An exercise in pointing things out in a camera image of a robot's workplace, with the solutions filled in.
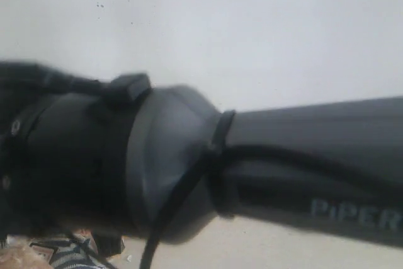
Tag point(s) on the tan teddy bear striped shirt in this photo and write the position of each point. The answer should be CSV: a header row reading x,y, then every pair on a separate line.
x,y
57,251

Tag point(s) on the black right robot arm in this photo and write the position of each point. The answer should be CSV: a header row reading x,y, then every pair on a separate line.
x,y
122,157

